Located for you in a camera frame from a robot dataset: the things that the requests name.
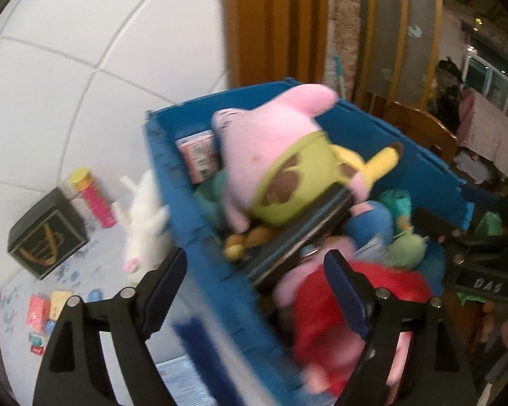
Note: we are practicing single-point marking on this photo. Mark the red white box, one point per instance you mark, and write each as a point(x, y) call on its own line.
point(197, 154)

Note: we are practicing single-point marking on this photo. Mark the wooden door frame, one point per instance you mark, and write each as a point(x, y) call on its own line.
point(271, 21)

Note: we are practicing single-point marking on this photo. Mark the pink hanging cloth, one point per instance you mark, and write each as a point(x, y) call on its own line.
point(491, 135)

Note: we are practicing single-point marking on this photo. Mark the white plush toy green patch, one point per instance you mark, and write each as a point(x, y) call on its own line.
point(144, 220)

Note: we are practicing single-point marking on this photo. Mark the pink star plush green shorts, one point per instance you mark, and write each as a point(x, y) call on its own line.
point(258, 148)

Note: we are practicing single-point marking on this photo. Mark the blue plush toy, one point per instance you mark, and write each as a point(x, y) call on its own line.
point(372, 220)

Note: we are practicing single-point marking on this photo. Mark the small green red packet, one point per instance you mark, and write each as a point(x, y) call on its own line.
point(37, 343)

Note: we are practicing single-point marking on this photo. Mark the stack of yellow cards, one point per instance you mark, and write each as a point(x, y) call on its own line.
point(58, 302)

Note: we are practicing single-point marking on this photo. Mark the floral bed sheet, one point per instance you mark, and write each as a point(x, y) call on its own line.
point(101, 262)

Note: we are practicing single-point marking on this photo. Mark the grey curtain gold trim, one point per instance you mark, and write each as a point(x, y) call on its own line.
point(419, 50)

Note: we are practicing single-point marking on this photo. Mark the black gift box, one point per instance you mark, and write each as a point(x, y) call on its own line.
point(46, 237)

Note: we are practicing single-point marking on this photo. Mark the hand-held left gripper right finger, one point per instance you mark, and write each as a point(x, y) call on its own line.
point(343, 292)

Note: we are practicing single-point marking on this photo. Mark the green bag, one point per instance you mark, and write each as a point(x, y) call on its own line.
point(489, 223)

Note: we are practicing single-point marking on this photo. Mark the printed paper sheet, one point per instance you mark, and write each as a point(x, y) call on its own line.
point(186, 380)

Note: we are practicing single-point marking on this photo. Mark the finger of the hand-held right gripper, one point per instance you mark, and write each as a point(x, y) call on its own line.
point(434, 222)
point(484, 195)

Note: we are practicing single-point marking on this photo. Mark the small green plush toy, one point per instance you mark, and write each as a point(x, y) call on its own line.
point(404, 247)

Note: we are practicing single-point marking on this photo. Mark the brown plush toy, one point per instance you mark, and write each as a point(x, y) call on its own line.
point(239, 243)

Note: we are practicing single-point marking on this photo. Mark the dark hanging clothes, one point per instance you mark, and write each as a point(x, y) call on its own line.
point(446, 84)

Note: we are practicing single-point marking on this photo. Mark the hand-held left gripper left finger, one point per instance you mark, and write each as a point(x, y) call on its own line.
point(165, 292)

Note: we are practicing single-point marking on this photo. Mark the white padded headboard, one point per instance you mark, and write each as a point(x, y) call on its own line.
point(89, 72)

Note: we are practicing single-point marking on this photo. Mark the black flat case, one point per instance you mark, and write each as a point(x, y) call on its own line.
point(292, 237)

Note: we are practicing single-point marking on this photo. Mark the teal plush toy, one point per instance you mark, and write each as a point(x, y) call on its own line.
point(211, 194)

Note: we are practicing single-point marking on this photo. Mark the teal printed packet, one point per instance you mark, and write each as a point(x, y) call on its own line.
point(398, 209)

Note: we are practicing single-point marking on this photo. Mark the pink plush toy red dress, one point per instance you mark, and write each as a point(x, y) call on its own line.
point(313, 325)

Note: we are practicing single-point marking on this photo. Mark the pink snack canister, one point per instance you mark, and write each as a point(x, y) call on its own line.
point(95, 198)

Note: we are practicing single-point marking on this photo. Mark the blue plastic container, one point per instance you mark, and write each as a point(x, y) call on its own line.
point(194, 228)

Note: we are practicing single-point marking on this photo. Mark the wooden chair frame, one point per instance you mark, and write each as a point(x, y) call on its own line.
point(423, 122)

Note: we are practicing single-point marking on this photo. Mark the window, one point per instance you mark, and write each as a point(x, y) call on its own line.
point(491, 80)

